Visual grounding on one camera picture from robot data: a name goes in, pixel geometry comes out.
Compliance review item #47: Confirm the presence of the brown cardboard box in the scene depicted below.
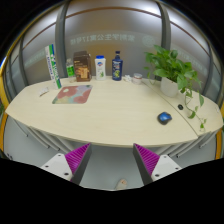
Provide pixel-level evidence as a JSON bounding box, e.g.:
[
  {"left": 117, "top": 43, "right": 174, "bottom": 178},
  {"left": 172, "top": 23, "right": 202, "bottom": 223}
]
[{"left": 73, "top": 50, "right": 93, "bottom": 83}]

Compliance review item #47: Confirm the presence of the clear bottle with green label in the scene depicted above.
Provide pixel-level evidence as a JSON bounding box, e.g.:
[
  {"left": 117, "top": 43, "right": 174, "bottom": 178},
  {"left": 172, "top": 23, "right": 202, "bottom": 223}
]
[{"left": 65, "top": 58, "right": 77, "bottom": 83}]

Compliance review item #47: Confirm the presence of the blue and black computer mouse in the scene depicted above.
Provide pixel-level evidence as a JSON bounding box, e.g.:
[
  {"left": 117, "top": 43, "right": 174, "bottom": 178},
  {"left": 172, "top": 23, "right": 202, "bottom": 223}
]
[{"left": 157, "top": 111, "right": 173, "bottom": 126}]

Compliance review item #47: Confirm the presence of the small white dotted packet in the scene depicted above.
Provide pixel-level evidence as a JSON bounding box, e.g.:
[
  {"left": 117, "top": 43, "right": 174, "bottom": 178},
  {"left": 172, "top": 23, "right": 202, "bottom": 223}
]
[{"left": 37, "top": 87, "right": 50, "bottom": 98}]

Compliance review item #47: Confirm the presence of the green plant in white pot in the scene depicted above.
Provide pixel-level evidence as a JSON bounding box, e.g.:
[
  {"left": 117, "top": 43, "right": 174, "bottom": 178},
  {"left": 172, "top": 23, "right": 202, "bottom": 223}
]
[{"left": 143, "top": 44, "right": 208, "bottom": 131}]

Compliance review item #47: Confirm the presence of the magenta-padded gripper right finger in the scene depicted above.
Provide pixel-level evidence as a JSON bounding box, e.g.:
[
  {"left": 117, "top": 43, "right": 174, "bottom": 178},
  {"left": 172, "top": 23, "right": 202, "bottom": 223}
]
[{"left": 132, "top": 142, "right": 183, "bottom": 186}]

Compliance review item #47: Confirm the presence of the crumpled white tissue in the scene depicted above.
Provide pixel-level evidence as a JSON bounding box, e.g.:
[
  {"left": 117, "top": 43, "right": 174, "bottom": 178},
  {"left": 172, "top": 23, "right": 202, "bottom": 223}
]
[{"left": 122, "top": 74, "right": 134, "bottom": 84}]

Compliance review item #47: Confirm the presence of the dark blue pump bottle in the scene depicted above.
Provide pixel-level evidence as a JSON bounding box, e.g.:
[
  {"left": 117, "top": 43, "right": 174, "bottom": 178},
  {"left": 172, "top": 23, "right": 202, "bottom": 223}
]
[{"left": 111, "top": 50, "right": 124, "bottom": 82}]

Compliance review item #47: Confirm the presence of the small white jar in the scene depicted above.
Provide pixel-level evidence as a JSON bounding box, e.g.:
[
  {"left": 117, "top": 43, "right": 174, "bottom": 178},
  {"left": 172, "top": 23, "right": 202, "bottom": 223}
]
[{"left": 132, "top": 72, "right": 143, "bottom": 85}]

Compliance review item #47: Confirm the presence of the white green blue shuttlecock tube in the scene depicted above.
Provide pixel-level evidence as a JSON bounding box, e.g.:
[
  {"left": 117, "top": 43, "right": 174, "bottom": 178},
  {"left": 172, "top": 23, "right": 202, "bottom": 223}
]
[{"left": 44, "top": 43, "right": 63, "bottom": 90}]

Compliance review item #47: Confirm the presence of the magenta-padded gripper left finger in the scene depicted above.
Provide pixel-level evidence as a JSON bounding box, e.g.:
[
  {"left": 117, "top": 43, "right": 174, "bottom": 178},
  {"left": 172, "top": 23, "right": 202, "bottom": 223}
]
[{"left": 39, "top": 142, "right": 93, "bottom": 186}]

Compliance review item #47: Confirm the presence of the white bottle with blue cap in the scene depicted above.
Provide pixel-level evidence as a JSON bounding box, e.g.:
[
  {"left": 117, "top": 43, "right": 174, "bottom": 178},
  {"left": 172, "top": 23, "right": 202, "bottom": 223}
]
[{"left": 94, "top": 55, "right": 107, "bottom": 81}]

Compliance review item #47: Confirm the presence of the pastel patchwork mouse pad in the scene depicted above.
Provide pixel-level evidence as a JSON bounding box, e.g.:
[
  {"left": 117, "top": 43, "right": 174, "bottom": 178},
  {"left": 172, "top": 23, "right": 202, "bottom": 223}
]
[{"left": 51, "top": 84, "right": 94, "bottom": 105}]

